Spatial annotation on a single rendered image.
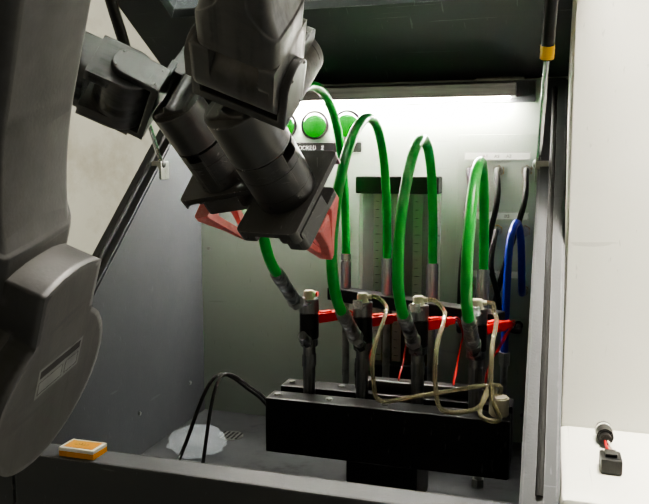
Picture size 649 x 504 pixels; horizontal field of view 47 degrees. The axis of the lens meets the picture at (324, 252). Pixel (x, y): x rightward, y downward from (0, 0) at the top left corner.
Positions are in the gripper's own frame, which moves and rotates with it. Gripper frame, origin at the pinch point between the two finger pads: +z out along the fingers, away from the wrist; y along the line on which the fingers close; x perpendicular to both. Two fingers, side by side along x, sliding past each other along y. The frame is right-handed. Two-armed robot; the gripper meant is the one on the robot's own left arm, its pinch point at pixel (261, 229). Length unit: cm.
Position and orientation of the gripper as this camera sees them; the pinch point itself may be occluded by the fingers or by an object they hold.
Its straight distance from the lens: 90.4
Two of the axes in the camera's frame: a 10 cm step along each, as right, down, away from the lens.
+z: 4.1, 6.5, 6.4
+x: -2.3, 7.5, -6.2
